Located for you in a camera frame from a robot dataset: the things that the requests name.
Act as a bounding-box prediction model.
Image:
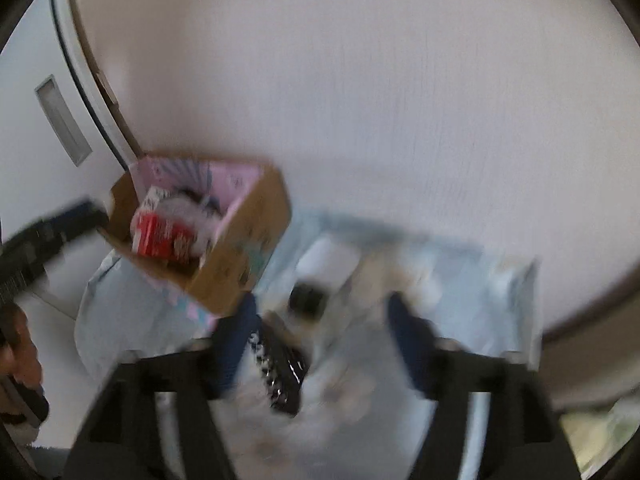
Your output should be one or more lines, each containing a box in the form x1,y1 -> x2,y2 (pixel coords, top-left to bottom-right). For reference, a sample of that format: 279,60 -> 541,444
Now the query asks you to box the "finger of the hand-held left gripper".
30,199 -> 111,253

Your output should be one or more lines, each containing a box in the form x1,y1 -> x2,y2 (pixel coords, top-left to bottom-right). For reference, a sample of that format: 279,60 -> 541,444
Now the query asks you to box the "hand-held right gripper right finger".
385,292 -> 581,480

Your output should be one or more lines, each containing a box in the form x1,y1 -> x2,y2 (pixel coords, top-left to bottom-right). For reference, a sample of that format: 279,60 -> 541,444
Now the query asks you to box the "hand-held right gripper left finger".
65,292 -> 261,480

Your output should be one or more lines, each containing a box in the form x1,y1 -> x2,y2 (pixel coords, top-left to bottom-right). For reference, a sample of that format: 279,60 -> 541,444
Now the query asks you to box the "black shiny pouch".
250,327 -> 308,417

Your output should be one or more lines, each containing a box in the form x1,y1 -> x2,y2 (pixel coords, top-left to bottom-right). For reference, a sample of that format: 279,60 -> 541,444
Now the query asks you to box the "red printed packet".
131,210 -> 198,261

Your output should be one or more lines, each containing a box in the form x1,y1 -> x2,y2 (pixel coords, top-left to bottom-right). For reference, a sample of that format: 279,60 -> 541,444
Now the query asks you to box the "pink printed cardboard box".
97,155 -> 293,316

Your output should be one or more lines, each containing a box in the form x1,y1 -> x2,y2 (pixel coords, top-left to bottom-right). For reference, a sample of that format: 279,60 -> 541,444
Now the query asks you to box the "pale printed desktop cloth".
75,210 -> 545,480

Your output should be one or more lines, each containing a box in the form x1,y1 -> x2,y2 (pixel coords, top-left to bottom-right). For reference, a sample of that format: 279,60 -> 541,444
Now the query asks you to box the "person's left hand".
0,304 -> 45,392

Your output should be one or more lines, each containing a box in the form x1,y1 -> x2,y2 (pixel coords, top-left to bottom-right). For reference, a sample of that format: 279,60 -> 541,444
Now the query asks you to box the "white cabinet door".
0,0 -> 143,321

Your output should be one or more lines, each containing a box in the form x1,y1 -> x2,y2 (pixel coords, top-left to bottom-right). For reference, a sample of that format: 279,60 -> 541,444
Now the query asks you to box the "small black item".
290,282 -> 327,317

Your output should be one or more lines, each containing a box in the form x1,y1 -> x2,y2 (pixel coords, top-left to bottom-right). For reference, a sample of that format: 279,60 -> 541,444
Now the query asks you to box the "white box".
299,237 -> 362,282

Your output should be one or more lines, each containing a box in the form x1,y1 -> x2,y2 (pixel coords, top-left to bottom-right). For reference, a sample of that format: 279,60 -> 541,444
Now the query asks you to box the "white crumpled bag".
167,194 -> 223,257

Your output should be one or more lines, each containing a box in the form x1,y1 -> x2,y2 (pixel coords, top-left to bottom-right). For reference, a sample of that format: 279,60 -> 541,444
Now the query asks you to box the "pale patterned cloth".
559,404 -> 640,479

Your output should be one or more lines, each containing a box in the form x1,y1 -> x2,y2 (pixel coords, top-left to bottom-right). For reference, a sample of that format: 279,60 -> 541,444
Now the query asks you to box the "grey recessed door handle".
34,75 -> 93,167

